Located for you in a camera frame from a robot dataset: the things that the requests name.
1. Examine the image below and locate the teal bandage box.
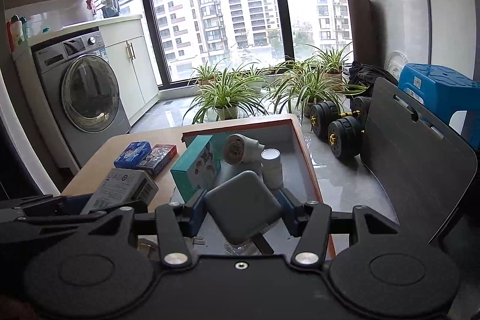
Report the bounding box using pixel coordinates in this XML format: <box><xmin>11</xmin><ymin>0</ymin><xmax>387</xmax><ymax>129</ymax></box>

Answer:
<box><xmin>170</xmin><ymin>135</ymin><xmax>221</xmax><ymax>202</ymax></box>

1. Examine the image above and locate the front right spider plant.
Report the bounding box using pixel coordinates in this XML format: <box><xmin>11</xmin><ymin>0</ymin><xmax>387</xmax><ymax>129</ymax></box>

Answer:
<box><xmin>267</xmin><ymin>59</ymin><xmax>367</xmax><ymax>114</ymax></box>

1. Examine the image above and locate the blue card box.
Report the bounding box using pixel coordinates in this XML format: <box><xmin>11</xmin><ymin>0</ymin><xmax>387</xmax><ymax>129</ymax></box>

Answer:
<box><xmin>113</xmin><ymin>141</ymin><xmax>151</xmax><ymax>169</ymax></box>

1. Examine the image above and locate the black bag on floor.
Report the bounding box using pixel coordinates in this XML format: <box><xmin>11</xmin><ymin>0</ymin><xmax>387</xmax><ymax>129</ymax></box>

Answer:
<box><xmin>349</xmin><ymin>61</ymin><xmax>398</xmax><ymax>97</ymax></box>

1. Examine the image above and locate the grey front-load washing machine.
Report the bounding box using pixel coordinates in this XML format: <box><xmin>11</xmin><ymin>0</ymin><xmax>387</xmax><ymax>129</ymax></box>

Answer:
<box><xmin>31</xmin><ymin>28</ymin><xmax>130</xmax><ymax>166</ymax></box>

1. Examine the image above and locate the brown rolled mat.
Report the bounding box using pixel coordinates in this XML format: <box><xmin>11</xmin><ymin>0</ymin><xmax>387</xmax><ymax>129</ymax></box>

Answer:
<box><xmin>347</xmin><ymin>0</ymin><xmax>380</xmax><ymax>66</ymax></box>

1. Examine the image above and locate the white round fan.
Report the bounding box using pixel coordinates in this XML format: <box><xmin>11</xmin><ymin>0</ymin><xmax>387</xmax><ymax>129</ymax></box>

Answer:
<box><xmin>384</xmin><ymin>51</ymin><xmax>408</xmax><ymax>81</ymax></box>

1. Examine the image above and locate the white plug-in diffuser device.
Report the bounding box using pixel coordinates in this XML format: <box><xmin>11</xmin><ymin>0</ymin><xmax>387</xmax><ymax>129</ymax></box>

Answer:
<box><xmin>223</xmin><ymin>134</ymin><xmax>264</xmax><ymax>166</ymax></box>

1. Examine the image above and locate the dark grey chair back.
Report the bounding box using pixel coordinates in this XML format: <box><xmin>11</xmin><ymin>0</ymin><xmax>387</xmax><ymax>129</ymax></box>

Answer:
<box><xmin>360</xmin><ymin>78</ymin><xmax>479</xmax><ymax>242</ymax></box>

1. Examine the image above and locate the back right spider plant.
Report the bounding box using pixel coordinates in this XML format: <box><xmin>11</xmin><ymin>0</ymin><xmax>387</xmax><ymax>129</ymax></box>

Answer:
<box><xmin>307</xmin><ymin>42</ymin><xmax>353</xmax><ymax>82</ymax></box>

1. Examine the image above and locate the back left spider plant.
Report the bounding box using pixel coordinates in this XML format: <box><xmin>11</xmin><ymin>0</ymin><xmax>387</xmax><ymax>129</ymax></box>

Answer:
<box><xmin>189</xmin><ymin>63</ymin><xmax>221</xmax><ymax>85</ymax></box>

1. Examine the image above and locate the white cabinet with countertop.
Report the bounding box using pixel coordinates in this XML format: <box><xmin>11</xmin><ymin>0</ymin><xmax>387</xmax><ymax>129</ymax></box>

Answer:
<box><xmin>13</xmin><ymin>15</ymin><xmax>159</xmax><ymax>174</ymax></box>

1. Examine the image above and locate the orange-rimmed cardboard box lid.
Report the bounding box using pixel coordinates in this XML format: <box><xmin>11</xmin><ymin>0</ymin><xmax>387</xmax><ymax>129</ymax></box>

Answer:
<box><xmin>170</xmin><ymin>118</ymin><xmax>337</xmax><ymax>259</ymax></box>

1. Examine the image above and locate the black dumbbell yellow bar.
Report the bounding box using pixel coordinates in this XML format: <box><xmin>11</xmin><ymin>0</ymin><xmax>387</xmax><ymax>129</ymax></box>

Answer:
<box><xmin>310</xmin><ymin>97</ymin><xmax>371</xmax><ymax>159</ymax></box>

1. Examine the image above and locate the white pill bottle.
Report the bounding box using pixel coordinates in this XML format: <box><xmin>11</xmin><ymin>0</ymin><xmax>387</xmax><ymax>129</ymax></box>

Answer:
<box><xmin>261</xmin><ymin>149</ymin><xmax>283</xmax><ymax>189</ymax></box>

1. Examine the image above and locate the white labelled small box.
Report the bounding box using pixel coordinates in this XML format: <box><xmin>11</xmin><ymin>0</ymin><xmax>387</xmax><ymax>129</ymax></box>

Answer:
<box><xmin>80</xmin><ymin>168</ymin><xmax>159</xmax><ymax>214</ymax></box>

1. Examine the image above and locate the front left spider plant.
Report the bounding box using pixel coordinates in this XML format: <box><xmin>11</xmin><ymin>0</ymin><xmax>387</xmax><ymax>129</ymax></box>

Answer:
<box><xmin>184</xmin><ymin>66</ymin><xmax>268</xmax><ymax>124</ymax></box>

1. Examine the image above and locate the blue plastic stool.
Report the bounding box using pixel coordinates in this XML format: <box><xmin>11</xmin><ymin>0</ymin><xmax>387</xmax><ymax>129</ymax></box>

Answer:
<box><xmin>398</xmin><ymin>63</ymin><xmax>479</xmax><ymax>149</ymax></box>

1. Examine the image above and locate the red card box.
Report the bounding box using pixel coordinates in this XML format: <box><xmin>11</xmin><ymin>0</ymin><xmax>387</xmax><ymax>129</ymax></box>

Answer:
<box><xmin>136</xmin><ymin>144</ymin><xmax>176</xmax><ymax>178</ymax></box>

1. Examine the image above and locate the spider plant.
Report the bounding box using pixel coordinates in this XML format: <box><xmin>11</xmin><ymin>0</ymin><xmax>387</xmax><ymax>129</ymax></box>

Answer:
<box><xmin>307</xmin><ymin>42</ymin><xmax>353</xmax><ymax>82</ymax></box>
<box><xmin>267</xmin><ymin>59</ymin><xmax>367</xmax><ymax>114</ymax></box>
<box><xmin>189</xmin><ymin>63</ymin><xmax>221</xmax><ymax>85</ymax></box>
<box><xmin>184</xmin><ymin>66</ymin><xmax>268</xmax><ymax>124</ymax></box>

